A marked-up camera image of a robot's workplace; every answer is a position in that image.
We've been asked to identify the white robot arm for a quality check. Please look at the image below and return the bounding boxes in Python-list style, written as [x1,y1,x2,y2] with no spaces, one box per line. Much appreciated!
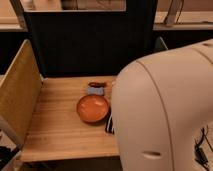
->
[111,39,213,171]

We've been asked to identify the orange ceramic bowl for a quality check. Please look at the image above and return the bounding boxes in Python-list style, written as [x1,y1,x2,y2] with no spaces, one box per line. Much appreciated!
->
[76,94,109,123]

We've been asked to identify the brown oval object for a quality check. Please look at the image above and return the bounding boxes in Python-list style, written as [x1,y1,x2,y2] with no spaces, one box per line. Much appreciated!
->
[88,82,107,88]

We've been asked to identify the black white striped object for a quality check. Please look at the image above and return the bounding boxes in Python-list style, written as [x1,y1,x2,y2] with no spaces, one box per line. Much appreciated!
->
[105,116,114,134]

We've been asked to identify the black back panel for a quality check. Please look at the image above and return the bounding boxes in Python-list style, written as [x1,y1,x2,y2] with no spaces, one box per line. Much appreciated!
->
[24,0,158,77]

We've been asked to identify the wooden side panel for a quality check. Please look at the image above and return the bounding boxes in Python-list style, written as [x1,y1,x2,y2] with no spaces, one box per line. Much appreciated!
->
[0,40,42,148]

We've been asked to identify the black cables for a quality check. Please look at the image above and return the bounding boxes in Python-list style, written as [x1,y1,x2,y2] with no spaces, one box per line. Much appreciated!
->
[193,126,213,168]

